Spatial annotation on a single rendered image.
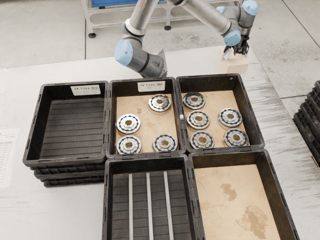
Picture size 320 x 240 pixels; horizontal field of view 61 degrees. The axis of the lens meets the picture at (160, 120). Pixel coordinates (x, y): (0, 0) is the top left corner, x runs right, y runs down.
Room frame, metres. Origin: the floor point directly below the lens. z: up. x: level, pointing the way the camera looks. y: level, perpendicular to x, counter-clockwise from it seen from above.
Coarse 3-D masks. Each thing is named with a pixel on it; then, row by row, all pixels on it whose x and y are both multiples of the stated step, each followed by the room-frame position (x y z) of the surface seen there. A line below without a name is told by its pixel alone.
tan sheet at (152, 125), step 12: (132, 96) 0.85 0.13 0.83; (144, 96) 0.85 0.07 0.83; (168, 96) 0.85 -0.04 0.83; (120, 108) 0.78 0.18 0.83; (132, 108) 0.78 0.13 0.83; (144, 108) 0.78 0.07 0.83; (144, 120) 0.71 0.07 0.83; (156, 120) 0.71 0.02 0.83; (168, 120) 0.71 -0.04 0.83; (144, 132) 0.65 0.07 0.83; (156, 132) 0.65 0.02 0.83; (168, 132) 0.65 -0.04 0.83; (144, 144) 0.59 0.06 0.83
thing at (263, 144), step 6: (180, 78) 0.88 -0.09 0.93; (186, 78) 0.88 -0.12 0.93; (192, 78) 0.88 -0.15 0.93; (240, 78) 0.88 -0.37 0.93; (240, 84) 0.84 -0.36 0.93; (180, 90) 0.80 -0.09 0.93; (180, 96) 0.77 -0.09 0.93; (246, 96) 0.77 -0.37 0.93; (180, 102) 0.73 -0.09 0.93; (246, 102) 0.74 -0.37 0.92; (180, 108) 0.70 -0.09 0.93; (252, 114) 0.67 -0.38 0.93; (186, 126) 0.61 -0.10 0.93; (258, 126) 0.61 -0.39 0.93; (186, 132) 0.59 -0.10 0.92; (258, 132) 0.58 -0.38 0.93; (186, 138) 0.55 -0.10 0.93; (186, 144) 0.53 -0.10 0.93; (264, 144) 0.53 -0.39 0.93; (186, 150) 0.51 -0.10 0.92; (192, 150) 0.50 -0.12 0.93; (198, 150) 0.50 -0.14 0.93; (204, 150) 0.50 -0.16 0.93; (210, 150) 0.50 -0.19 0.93; (216, 150) 0.50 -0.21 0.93; (222, 150) 0.50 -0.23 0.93
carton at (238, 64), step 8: (224, 48) 1.28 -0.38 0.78; (232, 48) 1.28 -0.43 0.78; (232, 56) 1.21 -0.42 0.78; (240, 56) 1.21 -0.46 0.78; (224, 64) 1.17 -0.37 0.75; (232, 64) 1.14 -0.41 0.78; (240, 64) 1.14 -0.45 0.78; (248, 64) 1.15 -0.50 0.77; (224, 72) 1.15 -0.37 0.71; (232, 72) 1.13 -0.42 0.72; (240, 72) 1.14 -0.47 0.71
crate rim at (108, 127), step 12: (108, 96) 0.77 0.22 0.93; (108, 108) 0.70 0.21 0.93; (108, 120) 0.64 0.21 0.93; (180, 120) 0.64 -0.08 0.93; (108, 132) 0.58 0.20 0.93; (180, 132) 0.58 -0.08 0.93; (108, 144) 0.53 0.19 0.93; (108, 156) 0.48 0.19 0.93; (120, 156) 0.48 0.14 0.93; (132, 156) 0.48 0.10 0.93
